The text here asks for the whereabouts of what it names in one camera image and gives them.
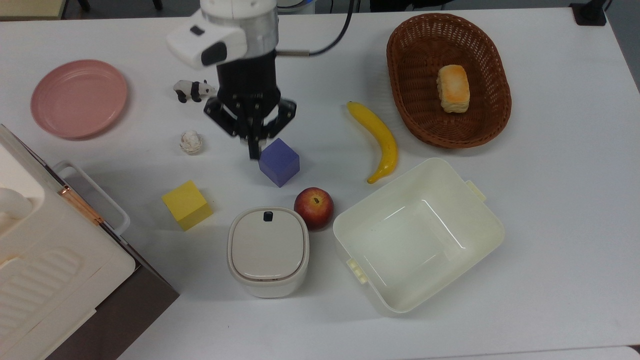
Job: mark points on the toasted bread loaf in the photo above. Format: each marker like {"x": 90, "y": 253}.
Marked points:
{"x": 453, "y": 89}

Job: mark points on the cream open plastic bin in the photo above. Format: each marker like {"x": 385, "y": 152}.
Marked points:
{"x": 415, "y": 240}

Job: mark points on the purple cube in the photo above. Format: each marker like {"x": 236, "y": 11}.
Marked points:
{"x": 279, "y": 164}

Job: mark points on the panda figurine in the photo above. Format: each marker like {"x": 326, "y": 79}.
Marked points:
{"x": 192, "y": 91}

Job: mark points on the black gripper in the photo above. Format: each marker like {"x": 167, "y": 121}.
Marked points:
{"x": 247, "y": 80}

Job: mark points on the red apple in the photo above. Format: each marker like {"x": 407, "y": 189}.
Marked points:
{"x": 314, "y": 209}

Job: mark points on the pink plate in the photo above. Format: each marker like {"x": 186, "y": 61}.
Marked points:
{"x": 79, "y": 99}

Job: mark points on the yellow banana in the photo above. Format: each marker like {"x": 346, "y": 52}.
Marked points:
{"x": 382, "y": 137}

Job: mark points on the small white lidded trash can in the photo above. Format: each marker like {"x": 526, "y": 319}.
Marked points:
{"x": 267, "y": 250}

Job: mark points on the dark brown wooden drawer box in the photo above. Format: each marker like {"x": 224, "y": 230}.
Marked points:
{"x": 125, "y": 310}

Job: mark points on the yellow cube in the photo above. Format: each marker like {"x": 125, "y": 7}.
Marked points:
{"x": 186, "y": 204}

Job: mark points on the brown wicker basket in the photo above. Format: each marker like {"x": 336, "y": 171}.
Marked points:
{"x": 425, "y": 115}

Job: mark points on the black camera stand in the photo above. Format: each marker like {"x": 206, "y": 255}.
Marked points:
{"x": 591, "y": 14}

